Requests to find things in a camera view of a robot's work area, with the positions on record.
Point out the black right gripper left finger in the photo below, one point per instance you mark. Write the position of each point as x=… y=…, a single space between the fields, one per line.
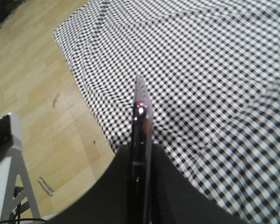
x=106 y=201

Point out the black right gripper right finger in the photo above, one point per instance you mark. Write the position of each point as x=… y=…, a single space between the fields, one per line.
x=176 y=201

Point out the white table frame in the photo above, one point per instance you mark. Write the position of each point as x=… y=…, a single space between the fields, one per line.
x=15 y=185

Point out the black smartphone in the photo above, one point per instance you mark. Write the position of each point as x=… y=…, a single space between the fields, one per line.
x=139 y=185

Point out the checkered duvet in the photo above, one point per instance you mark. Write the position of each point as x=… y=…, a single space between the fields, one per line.
x=212 y=70

